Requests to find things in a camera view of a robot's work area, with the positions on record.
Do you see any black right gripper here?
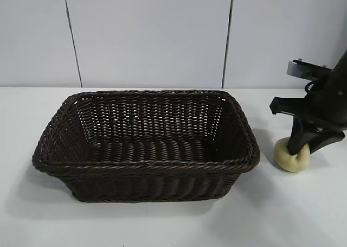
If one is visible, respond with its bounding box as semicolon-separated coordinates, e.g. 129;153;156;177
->
269;56;347;157

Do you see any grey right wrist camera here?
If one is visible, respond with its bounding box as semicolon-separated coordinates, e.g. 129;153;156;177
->
286;58;333;79

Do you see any pale yellow egg yolk pastry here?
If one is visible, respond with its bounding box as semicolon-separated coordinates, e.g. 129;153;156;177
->
273;138;311;173

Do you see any thin black camera cable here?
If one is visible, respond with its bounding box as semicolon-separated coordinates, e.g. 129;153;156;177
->
304;79;327;96

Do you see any dark brown wicker basket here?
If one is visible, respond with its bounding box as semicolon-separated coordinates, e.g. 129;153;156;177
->
31;89;261;204

